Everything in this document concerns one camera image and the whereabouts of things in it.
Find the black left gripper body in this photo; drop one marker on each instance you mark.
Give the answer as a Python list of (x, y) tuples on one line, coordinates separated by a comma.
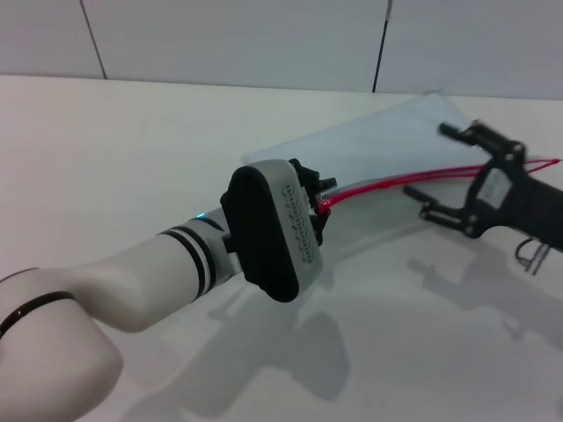
[(305, 176)]

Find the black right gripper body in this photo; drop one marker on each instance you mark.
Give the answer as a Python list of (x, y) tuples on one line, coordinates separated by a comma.
[(519, 206)]

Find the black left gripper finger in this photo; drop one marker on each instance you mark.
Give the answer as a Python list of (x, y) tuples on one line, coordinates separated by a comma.
[(321, 224), (324, 182)]

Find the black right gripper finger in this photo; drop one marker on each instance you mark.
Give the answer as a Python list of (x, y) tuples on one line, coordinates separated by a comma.
[(448, 215), (492, 140)]

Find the clear document bag red zip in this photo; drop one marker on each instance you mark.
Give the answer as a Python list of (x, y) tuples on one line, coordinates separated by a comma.
[(374, 149)]

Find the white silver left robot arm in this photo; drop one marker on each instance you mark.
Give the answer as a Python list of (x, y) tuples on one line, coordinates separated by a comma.
[(132, 285)]

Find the grey black wrist camera housing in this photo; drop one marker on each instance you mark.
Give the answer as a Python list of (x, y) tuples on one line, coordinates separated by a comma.
[(264, 228)]

